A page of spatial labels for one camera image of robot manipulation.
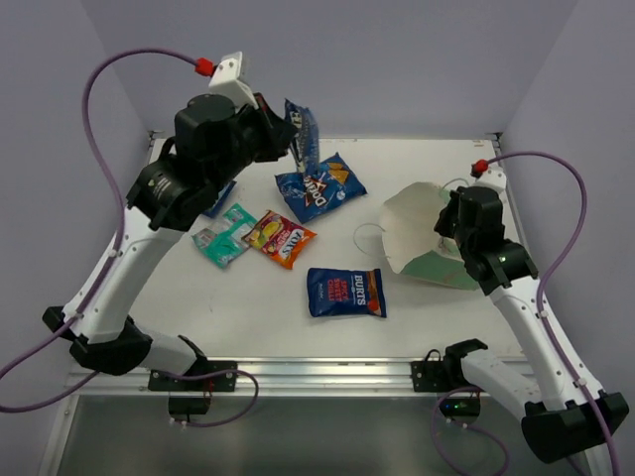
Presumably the blue white snack packet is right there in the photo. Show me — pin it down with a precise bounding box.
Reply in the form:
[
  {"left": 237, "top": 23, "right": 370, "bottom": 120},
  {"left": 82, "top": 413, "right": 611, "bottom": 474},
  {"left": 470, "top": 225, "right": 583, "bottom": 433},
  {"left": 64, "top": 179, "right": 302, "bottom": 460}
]
[{"left": 285, "top": 99, "right": 319, "bottom": 176}]

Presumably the blue Burts crisps packet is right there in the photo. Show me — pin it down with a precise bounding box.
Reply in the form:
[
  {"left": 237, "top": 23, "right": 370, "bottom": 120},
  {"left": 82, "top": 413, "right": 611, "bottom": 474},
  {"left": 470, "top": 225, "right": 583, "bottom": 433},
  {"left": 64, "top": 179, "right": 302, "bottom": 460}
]
[{"left": 202, "top": 180, "right": 236, "bottom": 218}]

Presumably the green printed paper bag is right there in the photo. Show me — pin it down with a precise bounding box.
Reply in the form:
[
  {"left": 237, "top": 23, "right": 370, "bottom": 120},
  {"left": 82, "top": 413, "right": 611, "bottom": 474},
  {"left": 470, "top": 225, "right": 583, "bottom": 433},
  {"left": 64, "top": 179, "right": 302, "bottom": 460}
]
[{"left": 371, "top": 181, "right": 479, "bottom": 291}]

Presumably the blue cookie snack packet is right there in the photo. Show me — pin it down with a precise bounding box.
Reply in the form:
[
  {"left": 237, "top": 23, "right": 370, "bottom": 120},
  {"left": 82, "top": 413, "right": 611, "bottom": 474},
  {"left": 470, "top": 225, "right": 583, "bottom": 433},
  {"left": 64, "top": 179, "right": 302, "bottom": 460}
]
[{"left": 275, "top": 153, "right": 367, "bottom": 224}]

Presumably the orange snack packet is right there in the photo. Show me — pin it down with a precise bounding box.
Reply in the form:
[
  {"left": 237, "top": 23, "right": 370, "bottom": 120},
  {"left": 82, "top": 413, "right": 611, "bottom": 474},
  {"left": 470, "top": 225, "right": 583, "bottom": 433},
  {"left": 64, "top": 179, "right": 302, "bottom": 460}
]
[{"left": 242, "top": 210, "right": 317, "bottom": 270}]

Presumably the green mint snack packet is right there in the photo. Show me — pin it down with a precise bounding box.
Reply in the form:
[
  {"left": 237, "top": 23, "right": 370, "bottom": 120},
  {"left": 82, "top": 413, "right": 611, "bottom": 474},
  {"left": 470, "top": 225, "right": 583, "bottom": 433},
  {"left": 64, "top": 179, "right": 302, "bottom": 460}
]
[{"left": 191, "top": 203, "right": 257, "bottom": 269}]

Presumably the dark blue red snack packet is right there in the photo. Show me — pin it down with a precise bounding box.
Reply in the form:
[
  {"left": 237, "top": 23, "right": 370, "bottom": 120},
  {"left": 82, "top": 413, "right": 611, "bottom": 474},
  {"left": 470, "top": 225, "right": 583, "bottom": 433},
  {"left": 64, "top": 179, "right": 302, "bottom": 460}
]
[{"left": 307, "top": 268, "right": 387, "bottom": 318}]

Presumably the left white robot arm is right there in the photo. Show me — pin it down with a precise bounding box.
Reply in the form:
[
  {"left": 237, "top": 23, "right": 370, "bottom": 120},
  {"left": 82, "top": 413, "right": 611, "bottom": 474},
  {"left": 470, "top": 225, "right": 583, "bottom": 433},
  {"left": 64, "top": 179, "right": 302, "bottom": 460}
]
[{"left": 43, "top": 93, "right": 295, "bottom": 390}]

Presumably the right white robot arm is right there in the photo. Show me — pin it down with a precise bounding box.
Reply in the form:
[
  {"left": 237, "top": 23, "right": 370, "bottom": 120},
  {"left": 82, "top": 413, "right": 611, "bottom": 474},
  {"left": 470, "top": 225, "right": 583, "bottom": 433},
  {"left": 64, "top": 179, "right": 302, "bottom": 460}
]
[{"left": 435, "top": 185, "right": 629, "bottom": 463}]

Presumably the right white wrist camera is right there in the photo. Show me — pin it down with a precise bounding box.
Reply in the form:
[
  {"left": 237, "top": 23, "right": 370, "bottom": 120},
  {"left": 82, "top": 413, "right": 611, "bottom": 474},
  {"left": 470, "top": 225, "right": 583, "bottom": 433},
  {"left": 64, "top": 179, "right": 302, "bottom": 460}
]
[{"left": 470, "top": 160, "right": 507, "bottom": 194}]

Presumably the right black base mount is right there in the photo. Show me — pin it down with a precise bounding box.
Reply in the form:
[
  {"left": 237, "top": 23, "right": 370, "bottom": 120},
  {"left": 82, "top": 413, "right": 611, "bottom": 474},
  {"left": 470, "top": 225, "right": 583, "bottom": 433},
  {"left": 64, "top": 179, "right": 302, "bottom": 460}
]
[{"left": 410, "top": 338, "right": 488, "bottom": 423}]

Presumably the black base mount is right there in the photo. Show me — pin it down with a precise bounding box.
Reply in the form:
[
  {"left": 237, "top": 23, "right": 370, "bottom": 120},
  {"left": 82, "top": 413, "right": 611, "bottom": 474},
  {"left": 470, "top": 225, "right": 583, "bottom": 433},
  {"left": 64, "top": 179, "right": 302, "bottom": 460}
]
[
  {"left": 148, "top": 360, "right": 238, "bottom": 422},
  {"left": 410, "top": 338, "right": 488, "bottom": 423}
]

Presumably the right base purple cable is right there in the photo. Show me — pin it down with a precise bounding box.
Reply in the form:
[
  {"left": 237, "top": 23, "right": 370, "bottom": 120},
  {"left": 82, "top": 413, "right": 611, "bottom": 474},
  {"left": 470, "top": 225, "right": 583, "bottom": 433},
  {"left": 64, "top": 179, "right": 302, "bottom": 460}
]
[{"left": 430, "top": 384, "right": 512, "bottom": 476}]

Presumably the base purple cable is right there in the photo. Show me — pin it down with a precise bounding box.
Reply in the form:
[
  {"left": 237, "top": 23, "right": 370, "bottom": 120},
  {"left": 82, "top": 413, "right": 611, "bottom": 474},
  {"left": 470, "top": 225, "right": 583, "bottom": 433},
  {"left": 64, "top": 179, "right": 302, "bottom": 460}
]
[
  {"left": 171, "top": 369, "right": 260, "bottom": 428},
  {"left": 430, "top": 384, "right": 512, "bottom": 476}
]

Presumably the aluminium mounting rail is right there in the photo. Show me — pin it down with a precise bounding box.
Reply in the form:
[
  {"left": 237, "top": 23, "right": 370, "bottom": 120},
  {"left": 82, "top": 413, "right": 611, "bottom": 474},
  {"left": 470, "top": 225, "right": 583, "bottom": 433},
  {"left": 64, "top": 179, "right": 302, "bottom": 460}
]
[{"left": 78, "top": 357, "right": 432, "bottom": 397}]

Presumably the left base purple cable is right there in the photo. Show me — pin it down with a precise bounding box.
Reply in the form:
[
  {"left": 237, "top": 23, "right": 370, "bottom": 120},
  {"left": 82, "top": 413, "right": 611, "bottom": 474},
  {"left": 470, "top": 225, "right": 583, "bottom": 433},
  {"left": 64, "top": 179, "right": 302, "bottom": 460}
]
[{"left": 171, "top": 369, "right": 260, "bottom": 428}]

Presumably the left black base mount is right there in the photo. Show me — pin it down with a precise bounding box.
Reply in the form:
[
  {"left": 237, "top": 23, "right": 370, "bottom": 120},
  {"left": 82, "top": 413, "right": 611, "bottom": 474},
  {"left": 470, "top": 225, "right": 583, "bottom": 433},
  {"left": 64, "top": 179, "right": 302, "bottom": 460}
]
[{"left": 148, "top": 360, "right": 238, "bottom": 422}]

